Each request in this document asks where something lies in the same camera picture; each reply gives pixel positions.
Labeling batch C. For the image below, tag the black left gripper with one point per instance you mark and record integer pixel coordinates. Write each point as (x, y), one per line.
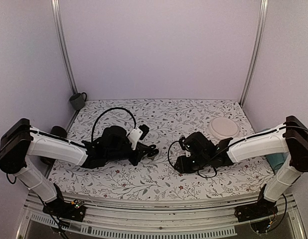
(139, 154)

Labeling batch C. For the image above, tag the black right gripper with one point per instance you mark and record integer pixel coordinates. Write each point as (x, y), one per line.
(183, 168)

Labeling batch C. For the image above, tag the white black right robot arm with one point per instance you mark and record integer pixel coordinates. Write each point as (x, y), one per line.
(291, 138)

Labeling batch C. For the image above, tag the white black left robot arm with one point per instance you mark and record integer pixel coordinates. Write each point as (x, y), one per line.
(23, 140)

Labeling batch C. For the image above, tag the floral patterned table mat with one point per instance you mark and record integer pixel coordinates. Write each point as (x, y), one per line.
(155, 179)

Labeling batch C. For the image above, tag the white round plate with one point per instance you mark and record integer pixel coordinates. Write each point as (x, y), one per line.
(223, 128)

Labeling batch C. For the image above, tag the grey mug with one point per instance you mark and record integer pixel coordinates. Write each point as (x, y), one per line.
(78, 101)

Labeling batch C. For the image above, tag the teal rolled towel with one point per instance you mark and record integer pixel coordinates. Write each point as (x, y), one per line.
(276, 160)

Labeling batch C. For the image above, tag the black cylinder object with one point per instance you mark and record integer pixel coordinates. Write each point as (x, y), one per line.
(58, 131)

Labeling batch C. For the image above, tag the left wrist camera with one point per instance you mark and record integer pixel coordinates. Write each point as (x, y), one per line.
(137, 134)

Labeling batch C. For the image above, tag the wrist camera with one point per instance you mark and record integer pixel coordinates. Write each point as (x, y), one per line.
(137, 134)
(182, 142)

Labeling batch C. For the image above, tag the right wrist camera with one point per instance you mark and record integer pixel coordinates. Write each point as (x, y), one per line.
(182, 142)

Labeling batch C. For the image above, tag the front aluminium rail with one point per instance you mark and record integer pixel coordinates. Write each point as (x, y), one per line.
(188, 219)

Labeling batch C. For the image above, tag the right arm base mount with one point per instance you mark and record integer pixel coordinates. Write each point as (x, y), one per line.
(259, 209)

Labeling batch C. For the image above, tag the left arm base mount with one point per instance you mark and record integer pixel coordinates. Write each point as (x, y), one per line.
(65, 210)

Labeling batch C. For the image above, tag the left aluminium frame post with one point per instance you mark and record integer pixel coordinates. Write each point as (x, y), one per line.
(62, 43)

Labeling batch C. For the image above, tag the aluminium frame post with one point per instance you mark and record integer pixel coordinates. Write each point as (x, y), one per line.
(62, 43)
(256, 48)

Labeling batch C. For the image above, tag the right aluminium frame post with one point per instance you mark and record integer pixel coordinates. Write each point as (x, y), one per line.
(256, 48)

